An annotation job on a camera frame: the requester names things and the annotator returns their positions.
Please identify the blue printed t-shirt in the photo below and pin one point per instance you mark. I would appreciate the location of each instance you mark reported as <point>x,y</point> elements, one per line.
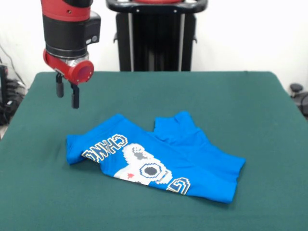
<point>204,168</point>

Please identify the dark green table cloth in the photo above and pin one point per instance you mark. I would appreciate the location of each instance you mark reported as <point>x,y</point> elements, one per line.
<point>48,180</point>

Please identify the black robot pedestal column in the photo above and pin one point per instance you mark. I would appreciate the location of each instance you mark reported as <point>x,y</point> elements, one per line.
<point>154,41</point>

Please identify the gray office chair base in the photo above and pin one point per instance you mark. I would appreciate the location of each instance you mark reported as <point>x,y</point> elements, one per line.
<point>297,87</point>

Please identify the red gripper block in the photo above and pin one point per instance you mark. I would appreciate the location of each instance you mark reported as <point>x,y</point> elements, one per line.
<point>72,71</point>

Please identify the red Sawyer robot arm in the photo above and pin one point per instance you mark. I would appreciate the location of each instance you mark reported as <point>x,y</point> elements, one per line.
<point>67,24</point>

